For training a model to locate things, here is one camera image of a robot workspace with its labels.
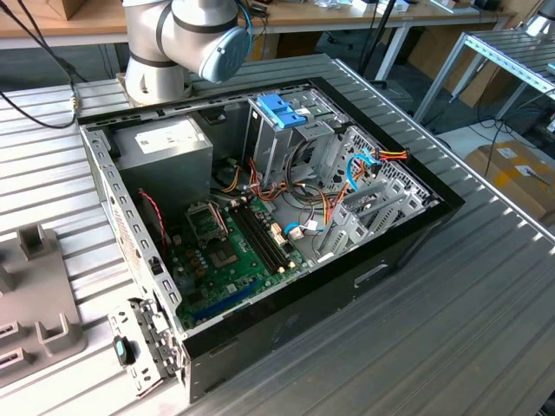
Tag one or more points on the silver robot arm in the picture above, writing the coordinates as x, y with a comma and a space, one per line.
182, 26

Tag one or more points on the metal disk bay cage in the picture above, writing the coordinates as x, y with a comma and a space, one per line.
351, 229

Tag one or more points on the black RAM slot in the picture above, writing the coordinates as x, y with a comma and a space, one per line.
252, 241
258, 238
263, 235
269, 233

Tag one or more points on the thin locking lever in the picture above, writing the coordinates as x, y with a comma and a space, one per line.
220, 219

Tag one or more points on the metal drive cage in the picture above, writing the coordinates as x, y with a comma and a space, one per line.
269, 147

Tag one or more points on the blue plastic drive latch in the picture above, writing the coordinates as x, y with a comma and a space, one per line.
282, 115

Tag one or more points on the green motherboard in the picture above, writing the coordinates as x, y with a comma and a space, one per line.
225, 288

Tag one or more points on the blue expansion slot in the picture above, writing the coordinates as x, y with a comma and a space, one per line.
226, 301

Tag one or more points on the black open PC case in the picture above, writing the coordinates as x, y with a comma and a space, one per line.
303, 312

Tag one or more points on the grey power supply unit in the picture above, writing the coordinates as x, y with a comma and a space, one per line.
173, 173

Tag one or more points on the black case fan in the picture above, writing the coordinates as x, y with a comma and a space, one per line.
147, 216

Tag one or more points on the black teal latch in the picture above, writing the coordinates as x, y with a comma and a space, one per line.
123, 350

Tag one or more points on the cardboard box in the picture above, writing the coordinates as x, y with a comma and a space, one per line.
520, 186

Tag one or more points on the wooden desk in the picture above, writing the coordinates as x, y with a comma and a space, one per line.
433, 15

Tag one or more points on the grey parts rack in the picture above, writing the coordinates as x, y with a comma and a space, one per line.
39, 281

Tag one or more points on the metal slat side table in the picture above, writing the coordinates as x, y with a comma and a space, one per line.
507, 52

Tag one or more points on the brown box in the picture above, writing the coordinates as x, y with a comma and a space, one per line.
71, 6

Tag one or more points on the metal card retainer bracket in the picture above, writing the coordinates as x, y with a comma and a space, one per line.
149, 316

